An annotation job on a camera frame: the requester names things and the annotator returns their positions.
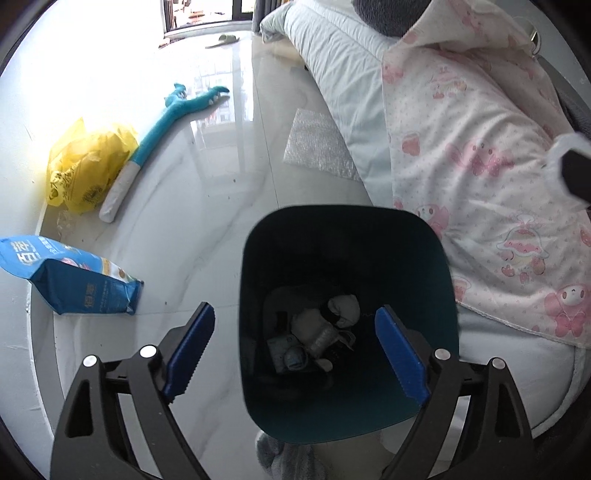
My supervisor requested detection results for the pink printed blanket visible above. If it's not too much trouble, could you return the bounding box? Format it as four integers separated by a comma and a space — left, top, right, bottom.
381, 0, 591, 349

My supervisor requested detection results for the large white paper ball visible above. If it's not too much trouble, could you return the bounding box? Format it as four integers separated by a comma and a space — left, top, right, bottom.
290, 307, 335, 344

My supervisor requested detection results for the dark trash bin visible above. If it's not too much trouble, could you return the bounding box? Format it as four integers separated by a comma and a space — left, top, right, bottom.
239, 205, 460, 446

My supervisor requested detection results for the blue printed packaging bag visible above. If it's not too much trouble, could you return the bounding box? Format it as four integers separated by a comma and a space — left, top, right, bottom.
0, 235, 145, 316

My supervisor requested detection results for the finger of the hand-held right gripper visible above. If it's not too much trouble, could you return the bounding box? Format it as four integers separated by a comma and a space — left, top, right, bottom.
560, 147, 591, 202

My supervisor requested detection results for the blue plush toy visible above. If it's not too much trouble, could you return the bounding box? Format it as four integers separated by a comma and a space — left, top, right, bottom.
99, 83, 230, 224

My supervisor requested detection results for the bed with grey headboard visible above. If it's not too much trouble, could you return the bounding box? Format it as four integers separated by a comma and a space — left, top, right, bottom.
259, 0, 591, 439

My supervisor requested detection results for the flat bubble wrap sheet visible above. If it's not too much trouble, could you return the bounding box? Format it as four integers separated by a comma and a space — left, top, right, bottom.
283, 108, 363, 181

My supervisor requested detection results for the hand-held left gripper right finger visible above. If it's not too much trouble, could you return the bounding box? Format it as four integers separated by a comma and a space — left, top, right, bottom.
374, 305, 536, 480

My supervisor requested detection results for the black framed balcony door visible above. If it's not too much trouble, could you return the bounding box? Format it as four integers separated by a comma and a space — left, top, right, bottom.
159, 0, 257, 40

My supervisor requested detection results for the grey fleece blanket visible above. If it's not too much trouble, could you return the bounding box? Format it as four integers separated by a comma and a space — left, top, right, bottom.
351, 0, 432, 38

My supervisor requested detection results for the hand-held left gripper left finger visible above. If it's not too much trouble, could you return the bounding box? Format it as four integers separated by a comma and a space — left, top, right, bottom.
50, 301, 217, 480

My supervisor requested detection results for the grey fuzzy cloth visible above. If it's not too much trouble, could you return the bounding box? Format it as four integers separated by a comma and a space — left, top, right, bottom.
255, 431, 333, 480

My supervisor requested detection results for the yellow plastic bag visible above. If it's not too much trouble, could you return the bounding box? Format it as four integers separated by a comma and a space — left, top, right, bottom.
45, 119, 139, 215

